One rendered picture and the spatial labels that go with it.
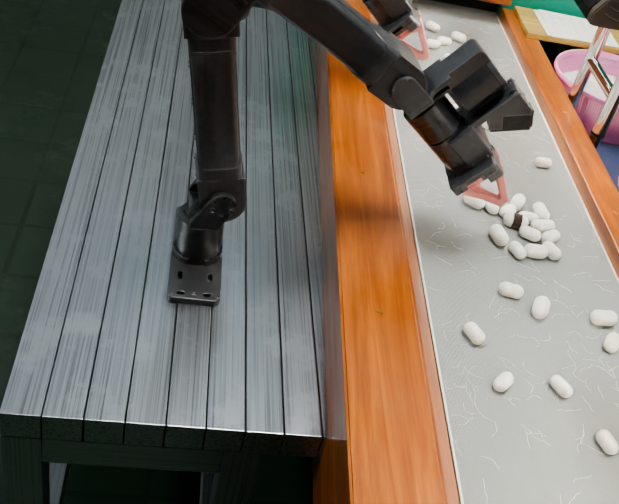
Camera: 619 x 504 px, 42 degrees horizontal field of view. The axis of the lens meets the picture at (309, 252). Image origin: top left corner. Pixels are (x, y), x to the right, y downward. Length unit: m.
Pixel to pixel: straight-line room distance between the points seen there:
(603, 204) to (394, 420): 0.62
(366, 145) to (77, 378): 0.59
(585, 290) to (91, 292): 0.67
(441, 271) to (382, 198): 0.14
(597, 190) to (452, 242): 0.31
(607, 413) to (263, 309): 0.45
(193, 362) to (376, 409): 0.25
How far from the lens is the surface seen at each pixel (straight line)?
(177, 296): 1.08
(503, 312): 1.10
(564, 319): 1.14
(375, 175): 1.23
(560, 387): 1.02
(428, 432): 0.88
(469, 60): 1.03
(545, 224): 1.27
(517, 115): 1.07
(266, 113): 1.52
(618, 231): 1.31
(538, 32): 1.90
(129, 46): 1.68
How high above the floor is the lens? 1.41
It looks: 38 degrees down
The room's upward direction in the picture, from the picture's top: 14 degrees clockwise
